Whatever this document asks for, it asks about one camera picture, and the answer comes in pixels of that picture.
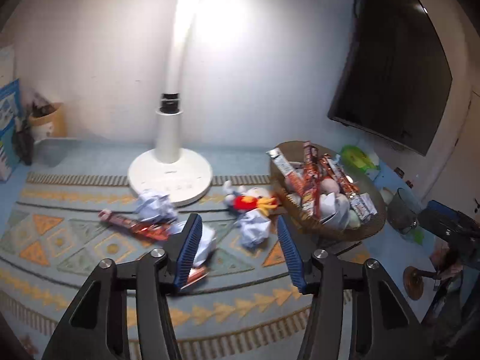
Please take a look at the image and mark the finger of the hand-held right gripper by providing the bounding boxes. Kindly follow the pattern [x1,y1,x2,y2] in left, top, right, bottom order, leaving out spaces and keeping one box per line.
[418,199,469,229]

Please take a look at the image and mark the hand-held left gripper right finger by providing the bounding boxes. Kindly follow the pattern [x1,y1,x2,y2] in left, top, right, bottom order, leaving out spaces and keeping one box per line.
[276,217,436,360]

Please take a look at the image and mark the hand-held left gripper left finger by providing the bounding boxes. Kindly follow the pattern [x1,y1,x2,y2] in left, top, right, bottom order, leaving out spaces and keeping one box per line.
[41,213,204,360]

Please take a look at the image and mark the large paper ball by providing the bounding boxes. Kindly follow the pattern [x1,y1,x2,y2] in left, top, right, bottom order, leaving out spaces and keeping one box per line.
[169,221,216,267]

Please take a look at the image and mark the ribbed brown bowl basket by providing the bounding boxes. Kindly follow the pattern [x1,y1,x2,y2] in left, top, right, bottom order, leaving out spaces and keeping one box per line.
[270,141,387,241]

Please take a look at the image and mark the long red snack box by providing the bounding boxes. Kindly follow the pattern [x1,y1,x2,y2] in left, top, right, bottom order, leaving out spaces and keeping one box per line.
[302,141,319,216]

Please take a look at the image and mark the white and red snack packet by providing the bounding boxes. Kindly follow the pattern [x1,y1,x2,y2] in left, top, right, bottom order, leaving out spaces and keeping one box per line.
[266,148,306,196]

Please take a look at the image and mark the long red snack packet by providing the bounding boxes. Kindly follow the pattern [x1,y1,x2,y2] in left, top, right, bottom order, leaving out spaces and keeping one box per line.
[98,210,171,241]
[319,154,359,197]

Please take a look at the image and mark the grey glass bowl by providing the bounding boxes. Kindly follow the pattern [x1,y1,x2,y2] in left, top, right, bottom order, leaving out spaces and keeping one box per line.
[386,187,422,235]

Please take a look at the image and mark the patterned blue rug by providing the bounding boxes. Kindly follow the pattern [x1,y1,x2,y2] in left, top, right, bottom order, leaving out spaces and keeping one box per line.
[0,172,376,360]

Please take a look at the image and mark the brown round disc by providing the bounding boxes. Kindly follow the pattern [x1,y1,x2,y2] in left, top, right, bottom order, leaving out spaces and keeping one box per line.
[403,265,424,301]

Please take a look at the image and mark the chicken plush toy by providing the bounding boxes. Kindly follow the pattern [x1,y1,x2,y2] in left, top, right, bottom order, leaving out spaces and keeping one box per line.
[224,181,279,218]

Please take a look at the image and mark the green plastic bag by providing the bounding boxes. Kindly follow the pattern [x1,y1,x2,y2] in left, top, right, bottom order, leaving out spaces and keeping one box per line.
[340,144,379,169]

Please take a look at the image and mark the white floor lamp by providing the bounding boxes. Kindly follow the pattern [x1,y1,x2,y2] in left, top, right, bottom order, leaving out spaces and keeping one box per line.
[127,0,214,207]

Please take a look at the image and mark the black television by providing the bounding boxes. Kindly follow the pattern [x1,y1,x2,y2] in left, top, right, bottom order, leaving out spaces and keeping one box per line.
[327,0,454,157]

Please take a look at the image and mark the black pouch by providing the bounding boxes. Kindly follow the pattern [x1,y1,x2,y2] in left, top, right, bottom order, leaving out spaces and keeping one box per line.
[13,122,34,166]

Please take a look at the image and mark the blue picture book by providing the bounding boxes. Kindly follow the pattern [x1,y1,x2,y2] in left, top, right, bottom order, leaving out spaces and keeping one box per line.
[0,79,21,182]

